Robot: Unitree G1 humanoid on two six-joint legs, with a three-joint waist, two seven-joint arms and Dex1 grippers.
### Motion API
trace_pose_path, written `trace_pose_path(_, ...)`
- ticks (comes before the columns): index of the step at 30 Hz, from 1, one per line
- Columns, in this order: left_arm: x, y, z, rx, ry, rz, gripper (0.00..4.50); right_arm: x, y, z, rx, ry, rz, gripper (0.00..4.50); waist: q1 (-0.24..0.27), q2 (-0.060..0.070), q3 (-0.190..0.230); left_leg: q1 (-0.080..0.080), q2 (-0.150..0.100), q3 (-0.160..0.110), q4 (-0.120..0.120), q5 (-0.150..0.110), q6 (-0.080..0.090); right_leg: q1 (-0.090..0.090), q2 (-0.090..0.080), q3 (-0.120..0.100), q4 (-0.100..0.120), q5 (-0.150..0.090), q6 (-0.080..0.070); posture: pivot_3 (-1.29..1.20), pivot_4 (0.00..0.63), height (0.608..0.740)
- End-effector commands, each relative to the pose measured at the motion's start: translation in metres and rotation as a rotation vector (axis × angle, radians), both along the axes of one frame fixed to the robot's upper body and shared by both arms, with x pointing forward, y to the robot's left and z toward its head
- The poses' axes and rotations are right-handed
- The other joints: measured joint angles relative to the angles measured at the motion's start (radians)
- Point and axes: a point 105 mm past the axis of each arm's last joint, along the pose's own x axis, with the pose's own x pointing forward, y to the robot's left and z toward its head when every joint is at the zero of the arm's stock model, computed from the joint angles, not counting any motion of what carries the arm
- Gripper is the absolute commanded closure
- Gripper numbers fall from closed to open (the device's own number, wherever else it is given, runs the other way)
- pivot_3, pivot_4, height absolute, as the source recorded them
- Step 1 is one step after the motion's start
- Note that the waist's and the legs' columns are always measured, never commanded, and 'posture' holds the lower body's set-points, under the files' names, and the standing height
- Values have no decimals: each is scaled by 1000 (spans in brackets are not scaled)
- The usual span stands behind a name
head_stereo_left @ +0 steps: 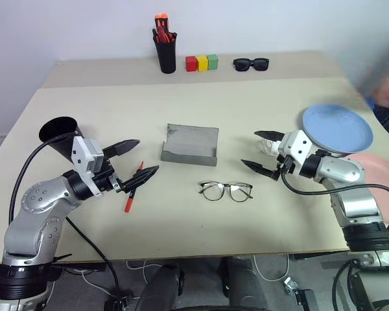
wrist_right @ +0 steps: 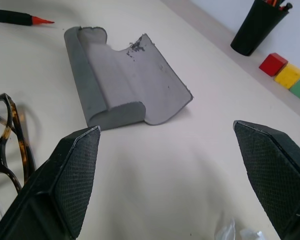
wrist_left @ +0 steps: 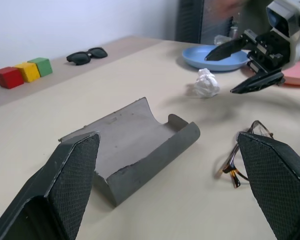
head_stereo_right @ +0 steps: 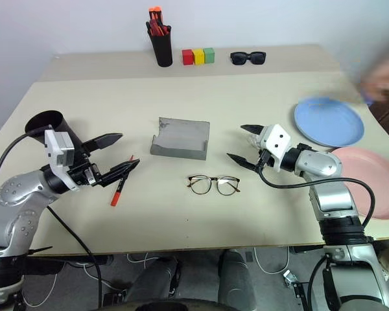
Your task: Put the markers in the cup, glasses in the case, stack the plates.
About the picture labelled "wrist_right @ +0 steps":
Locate black pen holder cup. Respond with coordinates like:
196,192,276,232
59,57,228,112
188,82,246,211
230,0,290,57

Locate black pen with red tip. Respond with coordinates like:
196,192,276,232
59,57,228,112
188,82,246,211
0,8,55,27

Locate red wooden block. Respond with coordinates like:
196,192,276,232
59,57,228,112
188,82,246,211
258,52,289,77

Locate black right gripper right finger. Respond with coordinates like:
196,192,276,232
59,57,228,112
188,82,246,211
232,119,300,240

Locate grey glasses case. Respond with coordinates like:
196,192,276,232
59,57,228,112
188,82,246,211
63,25,194,131

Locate yellow wooden block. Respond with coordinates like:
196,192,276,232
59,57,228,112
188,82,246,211
274,63,300,90

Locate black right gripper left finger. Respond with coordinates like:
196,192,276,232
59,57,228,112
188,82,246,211
0,125,102,240

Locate tortoiseshell eyeglasses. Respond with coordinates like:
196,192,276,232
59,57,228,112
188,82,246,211
0,93,37,195

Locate crumpled white paper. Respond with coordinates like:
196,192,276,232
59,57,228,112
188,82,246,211
213,217,263,240

